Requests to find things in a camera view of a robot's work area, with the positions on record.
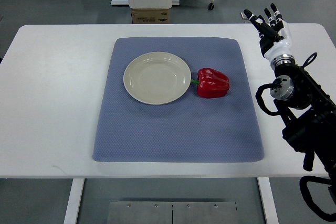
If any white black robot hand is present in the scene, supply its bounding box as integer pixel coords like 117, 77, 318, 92
244, 3, 295, 70

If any red bell pepper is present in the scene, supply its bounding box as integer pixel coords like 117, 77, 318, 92
191, 68, 230, 99

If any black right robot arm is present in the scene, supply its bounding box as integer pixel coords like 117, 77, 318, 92
256, 53, 335, 222

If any cream round plate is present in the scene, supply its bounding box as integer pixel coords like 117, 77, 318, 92
123, 52, 191, 105

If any grey metal floor plate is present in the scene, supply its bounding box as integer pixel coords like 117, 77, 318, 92
107, 201, 239, 223

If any small grey floor square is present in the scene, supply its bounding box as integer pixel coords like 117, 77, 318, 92
240, 12, 248, 20

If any blue textured mat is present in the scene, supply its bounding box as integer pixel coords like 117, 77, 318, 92
93, 37, 264, 163

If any brown cardboard box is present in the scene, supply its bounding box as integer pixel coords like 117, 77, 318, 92
131, 9, 170, 24

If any right white table leg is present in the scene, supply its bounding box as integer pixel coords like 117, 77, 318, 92
257, 177, 279, 224

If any white table leg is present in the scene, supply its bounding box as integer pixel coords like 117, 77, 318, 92
257, 177, 279, 224
64, 178, 85, 224

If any left white table leg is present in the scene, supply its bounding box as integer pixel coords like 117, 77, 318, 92
64, 178, 85, 224

